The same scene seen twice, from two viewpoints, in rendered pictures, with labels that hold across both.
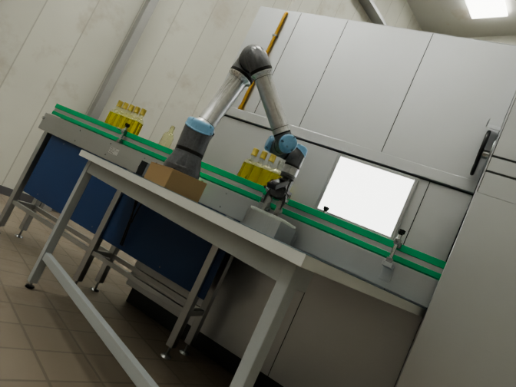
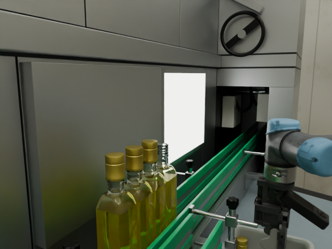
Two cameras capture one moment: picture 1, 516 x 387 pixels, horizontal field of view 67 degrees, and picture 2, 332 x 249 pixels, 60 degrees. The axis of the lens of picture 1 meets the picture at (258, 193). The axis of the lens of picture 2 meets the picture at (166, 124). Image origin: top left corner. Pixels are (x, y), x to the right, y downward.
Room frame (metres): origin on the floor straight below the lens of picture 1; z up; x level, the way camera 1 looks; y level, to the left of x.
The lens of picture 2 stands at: (2.07, 0.60, 1.30)
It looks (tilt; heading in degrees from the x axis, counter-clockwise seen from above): 10 degrees down; 270
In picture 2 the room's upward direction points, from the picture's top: straight up
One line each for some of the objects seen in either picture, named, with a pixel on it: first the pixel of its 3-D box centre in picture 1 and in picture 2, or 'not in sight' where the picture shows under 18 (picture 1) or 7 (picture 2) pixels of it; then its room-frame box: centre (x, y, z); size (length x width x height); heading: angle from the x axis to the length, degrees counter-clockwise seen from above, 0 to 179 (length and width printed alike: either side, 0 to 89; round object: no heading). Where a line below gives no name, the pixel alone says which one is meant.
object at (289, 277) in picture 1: (124, 280); not in sight; (1.56, 0.33, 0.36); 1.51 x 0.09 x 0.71; 44
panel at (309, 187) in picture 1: (323, 180); (155, 122); (2.11, -0.30, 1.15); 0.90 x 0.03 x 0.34; 63
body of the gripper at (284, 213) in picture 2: (282, 187); (274, 201); (1.80, -0.09, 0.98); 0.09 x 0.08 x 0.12; 153
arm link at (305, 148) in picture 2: (278, 147); (317, 152); (1.75, 0.00, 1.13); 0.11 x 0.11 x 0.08; 12
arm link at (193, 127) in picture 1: (196, 135); not in sight; (1.57, 0.33, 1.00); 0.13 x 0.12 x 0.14; 12
